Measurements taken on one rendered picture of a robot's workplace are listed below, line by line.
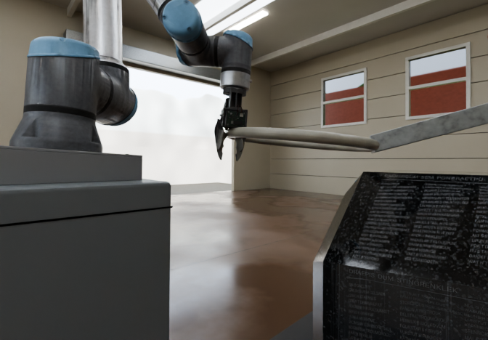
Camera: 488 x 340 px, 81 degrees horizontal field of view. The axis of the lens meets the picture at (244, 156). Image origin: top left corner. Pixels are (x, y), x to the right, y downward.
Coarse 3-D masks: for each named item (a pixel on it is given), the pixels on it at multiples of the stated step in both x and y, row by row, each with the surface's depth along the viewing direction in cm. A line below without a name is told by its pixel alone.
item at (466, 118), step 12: (468, 108) 73; (480, 108) 72; (432, 120) 76; (444, 120) 75; (456, 120) 74; (468, 120) 73; (480, 120) 72; (384, 132) 80; (396, 132) 79; (408, 132) 78; (420, 132) 77; (432, 132) 76; (444, 132) 75; (384, 144) 80; (396, 144) 79
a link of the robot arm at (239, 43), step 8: (224, 32) 84; (232, 32) 82; (240, 32) 82; (224, 40) 82; (232, 40) 82; (240, 40) 82; (248, 40) 83; (224, 48) 82; (232, 48) 82; (240, 48) 82; (248, 48) 83; (224, 56) 83; (232, 56) 82; (240, 56) 82; (248, 56) 83; (224, 64) 83; (232, 64) 82; (240, 64) 82; (248, 64) 84; (248, 72) 84
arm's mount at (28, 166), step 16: (0, 160) 54; (16, 160) 56; (32, 160) 57; (48, 160) 59; (64, 160) 61; (80, 160) 63; (96, 160) 65; (112, 160) 67; (128, 160) 70; (0, 176) 54; (16, 176) 56; (32, 176) 57; (48, 176) 59; (64, 176) 61; (80, 176) 63; (96, 176) 65; (112, 176) 67; (128, 176) 70
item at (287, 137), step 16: (240, 128) 79; (256, 128) 75; (272, 128) 73; (272, 144) 115; (288, 144) 116; (304, 144) 114; (320, 144) 112; (336, 144) 71; (352, 144) 72; (368, 144) 74
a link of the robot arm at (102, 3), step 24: (96, 0) 85; (120, 0) 91; (96, 24) 84; (120, 24) 90; (96, 48) 84; (120, 48) 89; (120, 72) 85; (120, 96) 83; (96, 120) 83; (120, 120) 90
